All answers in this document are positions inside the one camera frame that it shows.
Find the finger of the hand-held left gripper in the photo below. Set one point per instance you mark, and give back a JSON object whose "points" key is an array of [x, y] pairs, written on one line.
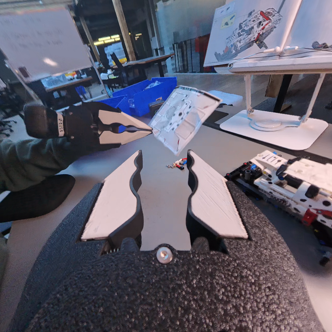
{"points": [[116, 137], [116, 118]]}

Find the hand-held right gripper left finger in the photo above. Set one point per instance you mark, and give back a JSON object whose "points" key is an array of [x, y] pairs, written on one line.
{"points": [[111, 205]]}

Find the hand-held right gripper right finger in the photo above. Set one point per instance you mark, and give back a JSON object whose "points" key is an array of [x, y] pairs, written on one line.
{"points": [[217, 205]]}

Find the pile of small lego pieces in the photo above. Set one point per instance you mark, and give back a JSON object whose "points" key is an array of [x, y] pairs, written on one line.
{"points": [[179, 164]]}

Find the lego sticker sheet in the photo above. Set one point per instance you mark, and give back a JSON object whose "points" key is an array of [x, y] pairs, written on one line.
{"points": [[184, 116]]}

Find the white lego truck model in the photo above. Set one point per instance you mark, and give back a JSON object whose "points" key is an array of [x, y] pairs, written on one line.
{"points": [[285, 181]]}

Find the person's left forearm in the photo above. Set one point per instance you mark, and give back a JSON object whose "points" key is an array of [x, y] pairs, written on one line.
{"points": [[33, 163]]}

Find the open lego instruction booklet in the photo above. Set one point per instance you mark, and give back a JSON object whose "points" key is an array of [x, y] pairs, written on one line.
{"points": [[246, 28]]}

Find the black power bank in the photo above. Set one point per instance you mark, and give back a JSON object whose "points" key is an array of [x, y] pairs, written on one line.
{"points": [[155, 107]]}

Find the wooden desk with black legs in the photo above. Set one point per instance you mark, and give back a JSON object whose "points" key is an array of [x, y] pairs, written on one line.
{"points": [[150, 60]]}

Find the black chair armrest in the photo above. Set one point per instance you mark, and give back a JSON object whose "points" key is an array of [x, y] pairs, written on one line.
{"points": [[36, 199]]}

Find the whiteboard on stand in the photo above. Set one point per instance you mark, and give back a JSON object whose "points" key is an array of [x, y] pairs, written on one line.
{"points": [[39, 44]]}

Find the white book stand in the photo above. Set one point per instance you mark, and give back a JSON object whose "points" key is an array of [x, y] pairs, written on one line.
{"points": [[275, 124]]}

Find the white ribbed plastic container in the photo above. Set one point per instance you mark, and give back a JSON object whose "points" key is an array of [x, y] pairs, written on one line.
{"points": [[228, 97]]}

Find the frosted glass partition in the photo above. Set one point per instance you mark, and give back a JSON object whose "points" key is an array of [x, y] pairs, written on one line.
{"points": [[186, 20]]}

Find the person's green sweatshirt torso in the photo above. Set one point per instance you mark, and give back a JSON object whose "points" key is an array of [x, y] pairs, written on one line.
{"points": [[3, 256]]}

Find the wooden support post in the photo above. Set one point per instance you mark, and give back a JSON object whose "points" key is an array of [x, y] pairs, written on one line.
{"points": [[124, 28]]}

